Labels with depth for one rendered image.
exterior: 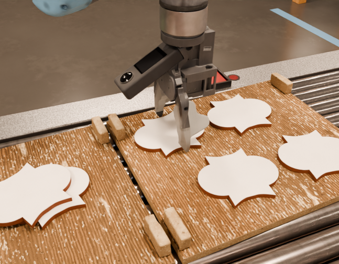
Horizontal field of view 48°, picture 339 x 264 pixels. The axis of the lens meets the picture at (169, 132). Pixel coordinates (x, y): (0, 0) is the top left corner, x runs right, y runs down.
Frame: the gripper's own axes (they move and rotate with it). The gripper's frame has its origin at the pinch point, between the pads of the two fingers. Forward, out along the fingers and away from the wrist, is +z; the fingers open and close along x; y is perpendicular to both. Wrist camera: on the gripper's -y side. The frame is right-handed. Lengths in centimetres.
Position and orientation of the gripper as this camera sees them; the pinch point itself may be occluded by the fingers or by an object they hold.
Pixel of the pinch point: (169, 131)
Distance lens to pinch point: 73.1
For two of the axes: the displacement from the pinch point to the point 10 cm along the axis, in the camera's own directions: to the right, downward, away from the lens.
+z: -0.1, 7.9, 6.1
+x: -4.2, -5.6, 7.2
